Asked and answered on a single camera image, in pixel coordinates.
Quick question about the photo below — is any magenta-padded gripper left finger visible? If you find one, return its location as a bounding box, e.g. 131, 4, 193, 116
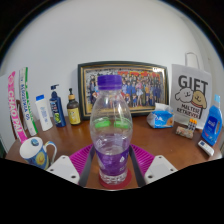
46, 143, 97, 188

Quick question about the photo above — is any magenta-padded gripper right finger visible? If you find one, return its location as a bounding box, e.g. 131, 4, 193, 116
128, 143, 179, 188

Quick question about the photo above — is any clear purple-capped water bottle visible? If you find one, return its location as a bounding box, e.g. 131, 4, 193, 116
89, 74, 134, 186

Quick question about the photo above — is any blue patterned ceramic mug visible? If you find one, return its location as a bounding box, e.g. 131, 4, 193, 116
19, 136, 58, 171

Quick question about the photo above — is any small patterned snack packet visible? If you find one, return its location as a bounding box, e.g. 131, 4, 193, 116
175, 125, 195, 140

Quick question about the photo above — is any blue tissue pack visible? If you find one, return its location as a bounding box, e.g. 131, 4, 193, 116
146, 102, 175, 129

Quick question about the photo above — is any white remote control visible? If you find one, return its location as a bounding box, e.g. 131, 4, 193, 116
197, 139, 215, 157

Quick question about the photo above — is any orange battery pack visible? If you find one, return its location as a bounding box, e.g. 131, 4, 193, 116
187, 118, 198, 133

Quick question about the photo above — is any amber yellow-labelled pump bottle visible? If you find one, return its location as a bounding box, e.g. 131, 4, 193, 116
66, 87, 82, 126

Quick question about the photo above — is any white blue-capped lotion bottle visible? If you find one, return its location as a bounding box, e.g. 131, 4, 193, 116
35, 94, 54, 132

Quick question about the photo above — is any dark blue pump bottle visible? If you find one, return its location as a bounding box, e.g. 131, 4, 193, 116
49, 83, 67, 128

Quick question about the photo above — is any blue detergent bottle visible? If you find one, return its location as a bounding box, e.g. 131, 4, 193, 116
200, 94, 223, 147

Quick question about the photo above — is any white paper gift bag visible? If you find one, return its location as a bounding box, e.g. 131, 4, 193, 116
169, 52, 213, 130

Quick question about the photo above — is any white refrigerator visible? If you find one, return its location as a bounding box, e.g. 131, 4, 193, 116
0, 74, 16, 153

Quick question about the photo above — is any framed group picture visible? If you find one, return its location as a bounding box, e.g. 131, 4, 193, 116
77, 60, 170, 121

